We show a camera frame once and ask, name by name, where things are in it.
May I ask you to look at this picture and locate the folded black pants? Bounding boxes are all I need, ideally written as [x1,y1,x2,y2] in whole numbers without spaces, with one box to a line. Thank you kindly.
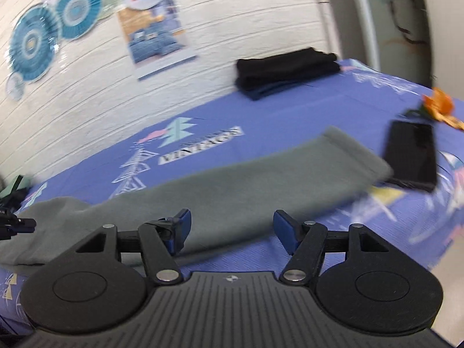
[235,47,342,92]

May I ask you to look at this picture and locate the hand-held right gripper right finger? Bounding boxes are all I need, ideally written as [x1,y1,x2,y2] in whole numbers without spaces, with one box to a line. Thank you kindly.
[273,209,391,284]

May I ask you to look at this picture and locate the small clear paper fan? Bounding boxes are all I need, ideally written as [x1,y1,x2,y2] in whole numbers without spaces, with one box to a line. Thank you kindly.
[5,71,26,102]

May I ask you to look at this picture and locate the medium teal paper fan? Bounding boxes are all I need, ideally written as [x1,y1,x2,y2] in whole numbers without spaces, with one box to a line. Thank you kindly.
[56,0,104,41]

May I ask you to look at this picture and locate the grey fleece pants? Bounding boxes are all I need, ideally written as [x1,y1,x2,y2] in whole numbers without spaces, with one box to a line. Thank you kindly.
[0,126,394,267]

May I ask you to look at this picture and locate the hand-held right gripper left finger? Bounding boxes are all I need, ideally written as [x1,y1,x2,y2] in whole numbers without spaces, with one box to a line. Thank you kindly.
[74,208,192,285]

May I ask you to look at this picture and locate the folded navy pants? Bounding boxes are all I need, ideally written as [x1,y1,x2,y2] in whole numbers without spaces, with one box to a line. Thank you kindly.
[241,75,309,102]

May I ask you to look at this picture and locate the green cloth bag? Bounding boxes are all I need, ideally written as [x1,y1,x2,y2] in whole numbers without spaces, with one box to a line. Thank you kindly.
[0,175,34,204]

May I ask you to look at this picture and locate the black phone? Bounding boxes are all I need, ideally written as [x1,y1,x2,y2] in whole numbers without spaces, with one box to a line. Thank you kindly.
[383,120,438,193]

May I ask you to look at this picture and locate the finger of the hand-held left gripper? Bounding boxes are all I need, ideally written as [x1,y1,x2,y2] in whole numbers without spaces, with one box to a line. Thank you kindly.
[11,217,37,234]

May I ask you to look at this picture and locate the large teal paper fan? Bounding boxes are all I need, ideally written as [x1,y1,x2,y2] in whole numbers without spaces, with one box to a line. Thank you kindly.
[9,3,61,82]

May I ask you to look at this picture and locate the bedding wall poster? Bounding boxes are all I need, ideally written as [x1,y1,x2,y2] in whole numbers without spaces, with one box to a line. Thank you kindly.
[117,0,198,82]

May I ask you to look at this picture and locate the blue printed bedsheet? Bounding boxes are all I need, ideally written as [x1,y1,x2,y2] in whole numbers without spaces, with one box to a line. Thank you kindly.
[0,58,464,338]

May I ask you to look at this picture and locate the orange object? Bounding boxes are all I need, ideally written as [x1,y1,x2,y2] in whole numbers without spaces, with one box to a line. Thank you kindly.
[421,88,464,131]

